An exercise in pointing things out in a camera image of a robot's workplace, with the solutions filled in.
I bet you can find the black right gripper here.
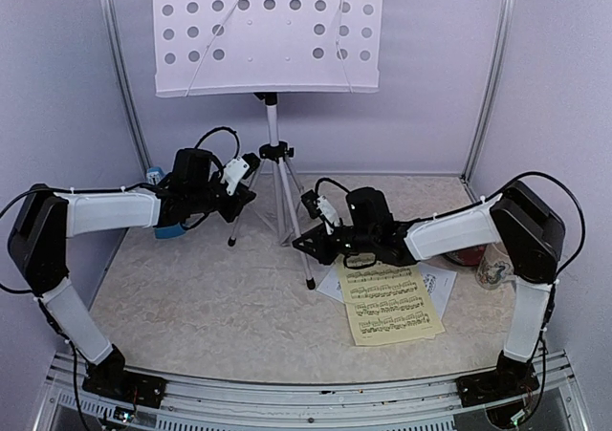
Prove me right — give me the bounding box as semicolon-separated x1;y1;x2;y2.
292;223;376;267

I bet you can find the yellow sheet music page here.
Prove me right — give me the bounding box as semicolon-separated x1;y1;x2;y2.
336;256;445;347

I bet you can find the white perforated music stand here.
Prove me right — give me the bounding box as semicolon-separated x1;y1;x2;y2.
149;0;386;290

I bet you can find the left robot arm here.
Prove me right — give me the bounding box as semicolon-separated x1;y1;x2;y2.
8;148;260;398

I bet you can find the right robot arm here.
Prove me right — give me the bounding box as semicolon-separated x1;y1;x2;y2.
293;180;565;404

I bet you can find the blue and white box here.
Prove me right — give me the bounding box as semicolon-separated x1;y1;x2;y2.
145;166;165;185

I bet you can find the white sheet music page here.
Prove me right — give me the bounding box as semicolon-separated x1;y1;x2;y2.
317;263;457;318

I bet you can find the red floral saucer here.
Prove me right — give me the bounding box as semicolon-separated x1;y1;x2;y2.
444;247;485;268

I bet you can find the white patterned mug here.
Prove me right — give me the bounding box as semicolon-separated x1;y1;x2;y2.
475;243;514;291

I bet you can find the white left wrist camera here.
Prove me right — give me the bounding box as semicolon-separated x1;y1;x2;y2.
221;153;261;196

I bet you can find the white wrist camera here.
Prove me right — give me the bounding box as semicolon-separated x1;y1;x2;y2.
300;190;342;235
221;153;261;196

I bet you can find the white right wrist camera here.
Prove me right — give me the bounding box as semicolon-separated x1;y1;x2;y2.
300;190;342;235

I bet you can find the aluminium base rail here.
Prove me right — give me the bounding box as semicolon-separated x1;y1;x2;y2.
33;349;589;431

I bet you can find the left aluminium frame post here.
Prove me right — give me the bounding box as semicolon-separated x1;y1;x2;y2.
99;0;152;175

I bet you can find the aluminium frame post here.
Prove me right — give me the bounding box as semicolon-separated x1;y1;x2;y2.
99;0;152;175
463;0;515;181

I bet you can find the right aluminium frame post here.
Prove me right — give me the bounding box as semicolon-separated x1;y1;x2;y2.
463;0;515;181

